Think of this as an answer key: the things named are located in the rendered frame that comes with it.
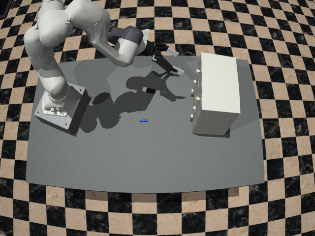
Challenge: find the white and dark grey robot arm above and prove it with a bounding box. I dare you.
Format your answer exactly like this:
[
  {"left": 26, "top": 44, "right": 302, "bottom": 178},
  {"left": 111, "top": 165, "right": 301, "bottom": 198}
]
[{"left": 24, "top": 0, "right": 150, "bottom": 117}]

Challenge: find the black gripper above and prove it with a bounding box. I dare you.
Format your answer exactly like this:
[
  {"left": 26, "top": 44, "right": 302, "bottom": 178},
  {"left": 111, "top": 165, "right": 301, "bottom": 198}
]
[{"left": 141, "top": 40, "right": 184, "bottom": 75}]

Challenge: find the white chest of drawers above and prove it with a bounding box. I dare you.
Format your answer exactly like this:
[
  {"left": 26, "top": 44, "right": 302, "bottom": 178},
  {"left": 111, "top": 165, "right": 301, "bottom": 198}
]
[{"left": 192, "top": 52, "right": 240, "bottom": 135}]

